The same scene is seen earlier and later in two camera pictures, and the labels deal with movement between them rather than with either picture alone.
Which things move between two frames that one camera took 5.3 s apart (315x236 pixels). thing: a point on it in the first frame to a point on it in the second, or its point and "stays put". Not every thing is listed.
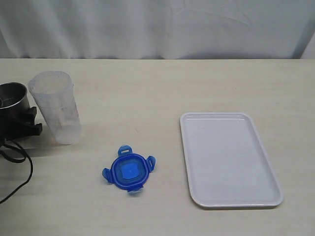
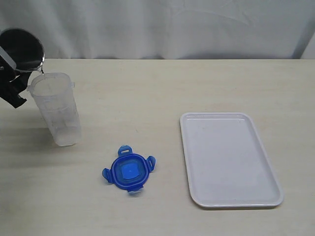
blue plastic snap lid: x=130 y=171 stays put
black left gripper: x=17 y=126 to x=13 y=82
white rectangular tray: x=226 y=163 stays put
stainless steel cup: x=14 y=99 to x=24 y=50
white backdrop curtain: x=173 y=29 stays put
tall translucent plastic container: x=53 y=93 stays put
